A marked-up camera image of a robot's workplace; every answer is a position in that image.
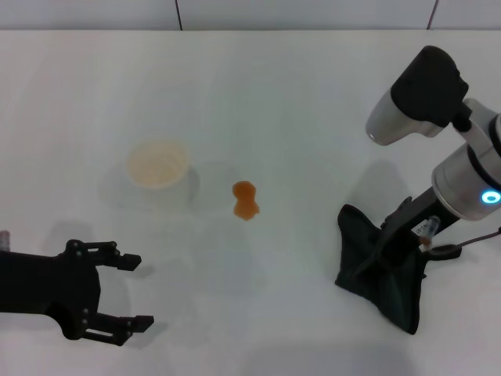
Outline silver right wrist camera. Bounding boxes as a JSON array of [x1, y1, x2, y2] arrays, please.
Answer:
[[366, 45, 470, 146]]

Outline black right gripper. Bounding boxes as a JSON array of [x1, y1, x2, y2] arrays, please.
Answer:
[[351, 187, 459, 277]]

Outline right gripper clear cable plug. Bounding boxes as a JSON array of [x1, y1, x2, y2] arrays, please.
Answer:
[[415, 215, 442, 254]]

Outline brown water stain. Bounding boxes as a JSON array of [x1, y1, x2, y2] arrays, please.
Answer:
[[231, 180, 261, 222]]

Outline right gripper thin dark cable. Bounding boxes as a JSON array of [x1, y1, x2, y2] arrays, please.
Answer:
[[456, 227, 501, 248]]

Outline white paper cup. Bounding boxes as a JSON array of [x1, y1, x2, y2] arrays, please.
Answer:
[[125, 139, 200, 212]]

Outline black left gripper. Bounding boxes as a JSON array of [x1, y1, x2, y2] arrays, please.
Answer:
[[0, 239, 156, 348]]

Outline dark blue rag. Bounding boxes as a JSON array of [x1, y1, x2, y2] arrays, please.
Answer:
[[334, 203, 462, 336]]

